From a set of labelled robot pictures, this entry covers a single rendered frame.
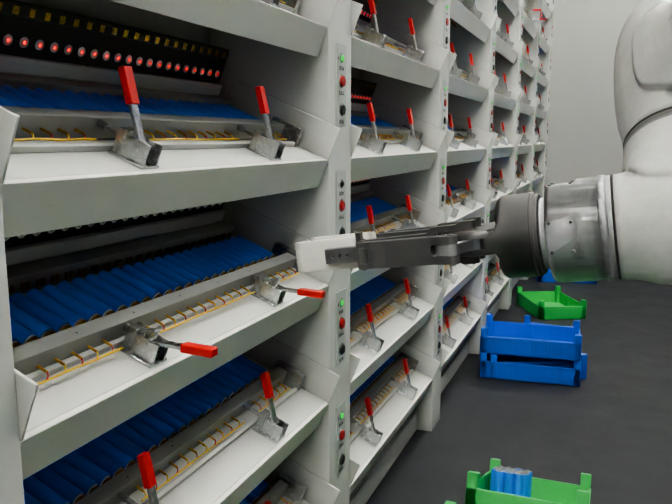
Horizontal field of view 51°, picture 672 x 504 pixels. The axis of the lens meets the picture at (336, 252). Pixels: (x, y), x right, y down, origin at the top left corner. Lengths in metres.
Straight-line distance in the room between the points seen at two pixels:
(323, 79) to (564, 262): 0.56
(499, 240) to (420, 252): 0.07
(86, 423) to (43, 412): 0.05
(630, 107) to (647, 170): 0.08
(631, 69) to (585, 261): 0.19
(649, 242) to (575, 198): 0.07
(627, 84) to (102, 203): 0.47
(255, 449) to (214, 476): 0.09
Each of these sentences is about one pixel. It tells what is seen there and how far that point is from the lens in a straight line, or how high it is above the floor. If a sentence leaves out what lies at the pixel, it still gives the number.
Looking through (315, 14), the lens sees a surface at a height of 0.92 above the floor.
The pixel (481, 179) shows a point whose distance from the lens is 2.41.
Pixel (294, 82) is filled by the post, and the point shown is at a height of 0.83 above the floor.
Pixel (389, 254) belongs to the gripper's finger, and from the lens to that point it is 0.62.
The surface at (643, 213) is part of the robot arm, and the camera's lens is 0.59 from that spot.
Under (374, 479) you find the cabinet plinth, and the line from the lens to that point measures 1.57.
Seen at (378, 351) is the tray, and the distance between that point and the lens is 1.37.
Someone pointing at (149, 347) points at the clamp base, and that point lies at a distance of 0.70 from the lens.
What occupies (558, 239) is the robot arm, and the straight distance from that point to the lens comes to 0.60.
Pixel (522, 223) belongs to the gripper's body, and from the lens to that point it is 0.61.
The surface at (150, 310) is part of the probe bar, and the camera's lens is 0.76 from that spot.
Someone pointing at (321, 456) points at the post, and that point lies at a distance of 1.17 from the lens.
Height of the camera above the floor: 0.75
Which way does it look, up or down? 9 degrees down
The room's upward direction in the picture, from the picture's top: straight up
